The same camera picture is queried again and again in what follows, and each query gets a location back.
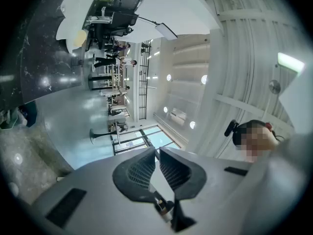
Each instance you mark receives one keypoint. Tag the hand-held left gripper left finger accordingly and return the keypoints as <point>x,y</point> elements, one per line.
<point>119,177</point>

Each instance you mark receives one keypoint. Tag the black office chair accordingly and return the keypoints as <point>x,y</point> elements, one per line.
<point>105,33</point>

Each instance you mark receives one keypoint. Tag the rectangular ceiling light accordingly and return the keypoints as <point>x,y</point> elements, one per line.
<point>291,62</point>

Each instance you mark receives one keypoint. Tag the black grid railing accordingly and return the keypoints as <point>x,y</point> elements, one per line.
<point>139,94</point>

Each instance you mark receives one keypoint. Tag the black head-mounted camera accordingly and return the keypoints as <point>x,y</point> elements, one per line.
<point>231,128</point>

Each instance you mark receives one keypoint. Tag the round ceiling light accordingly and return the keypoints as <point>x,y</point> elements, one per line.
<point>165,109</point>
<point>204,79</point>
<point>192,124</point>
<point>169,77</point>

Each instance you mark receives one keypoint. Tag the white wall air conditioner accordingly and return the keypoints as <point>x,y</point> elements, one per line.
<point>177,116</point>

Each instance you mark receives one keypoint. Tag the dark teal bin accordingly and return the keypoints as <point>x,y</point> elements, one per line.
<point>29,114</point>

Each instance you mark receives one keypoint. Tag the person's head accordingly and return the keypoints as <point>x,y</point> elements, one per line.
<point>256,141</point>

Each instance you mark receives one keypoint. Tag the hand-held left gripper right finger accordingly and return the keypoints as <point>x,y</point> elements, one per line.
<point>198,180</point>

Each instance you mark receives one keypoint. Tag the person's grey shirt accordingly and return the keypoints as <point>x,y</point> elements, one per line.
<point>281,175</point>

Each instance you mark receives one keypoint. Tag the white metal frame cart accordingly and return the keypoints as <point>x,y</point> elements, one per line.
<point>99,18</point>

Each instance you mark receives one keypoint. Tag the glass window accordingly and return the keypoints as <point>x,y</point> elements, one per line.
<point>156,138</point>

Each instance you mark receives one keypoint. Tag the wooden shelf rack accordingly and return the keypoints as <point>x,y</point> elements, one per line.
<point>115,76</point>

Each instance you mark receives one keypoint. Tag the black pillar with round base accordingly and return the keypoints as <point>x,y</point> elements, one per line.
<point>100,78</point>
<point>97,136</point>

